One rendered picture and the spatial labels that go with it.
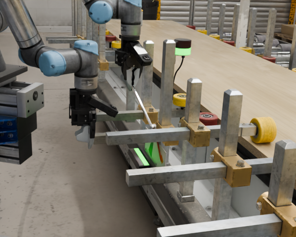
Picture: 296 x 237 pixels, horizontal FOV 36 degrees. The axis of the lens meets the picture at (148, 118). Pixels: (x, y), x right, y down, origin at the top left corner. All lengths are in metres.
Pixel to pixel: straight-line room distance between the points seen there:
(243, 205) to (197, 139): 0.36
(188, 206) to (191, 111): 0.31
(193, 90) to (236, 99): 0.25
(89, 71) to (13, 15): 0.28
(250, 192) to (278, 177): 0.59
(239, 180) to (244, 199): 0.45
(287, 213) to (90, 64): 0.78
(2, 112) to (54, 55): 0.36
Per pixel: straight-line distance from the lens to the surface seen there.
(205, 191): 1.74
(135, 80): 1.76
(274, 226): 0.94
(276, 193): 0.96
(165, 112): 1.62
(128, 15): 1.69
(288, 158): 0.93
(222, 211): 1.24
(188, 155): 1.42
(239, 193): 1.59
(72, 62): 1.40
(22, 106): 1.59
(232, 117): 1.13
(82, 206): 2.84
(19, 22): 1.43
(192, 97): 1.35
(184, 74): 2.26
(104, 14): 1.55
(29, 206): 2.88
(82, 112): 1.48
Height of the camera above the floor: 1.43
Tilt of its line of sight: 19 degrees down
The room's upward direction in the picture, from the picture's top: 3 degrees clockwise
